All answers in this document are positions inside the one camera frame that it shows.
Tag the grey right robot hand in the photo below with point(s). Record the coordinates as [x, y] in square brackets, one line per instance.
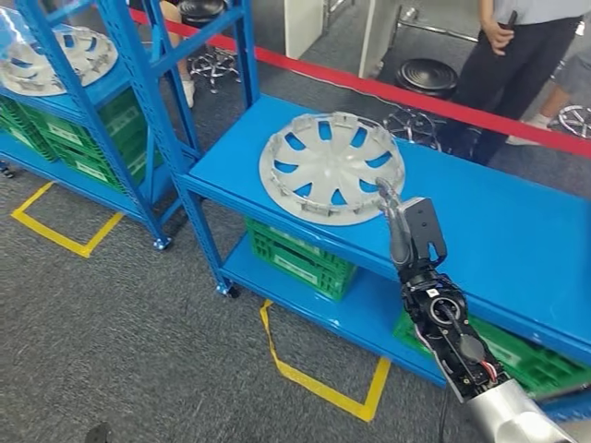
[398, 241]

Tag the person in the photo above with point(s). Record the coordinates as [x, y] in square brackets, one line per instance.
[572, 73]
[187, 92]
[508, 79]

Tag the yellow floor tape outline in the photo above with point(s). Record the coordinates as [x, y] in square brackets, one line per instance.
[60, 238]
[323, 391]

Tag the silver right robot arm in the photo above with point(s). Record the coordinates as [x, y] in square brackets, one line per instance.
[461, 348]

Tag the white desk panel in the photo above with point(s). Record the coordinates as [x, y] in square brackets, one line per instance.
[303, 27]
[369, 37]

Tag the silver plastic hubcap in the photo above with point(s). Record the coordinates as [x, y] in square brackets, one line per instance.
[332, 165]
[28, 73]

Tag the red barrier belt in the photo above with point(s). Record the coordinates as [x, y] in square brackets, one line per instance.
[415, 101]

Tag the chrome base stool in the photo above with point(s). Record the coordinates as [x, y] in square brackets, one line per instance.
[577, 119]

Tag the blue metal shelf rack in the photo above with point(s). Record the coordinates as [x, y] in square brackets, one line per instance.
[69, 85]
[484, 232]

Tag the black phone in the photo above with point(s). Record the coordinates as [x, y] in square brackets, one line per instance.
[512, 19]

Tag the black round stool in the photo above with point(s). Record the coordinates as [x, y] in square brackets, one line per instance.
[203, 9]
[427, 76]

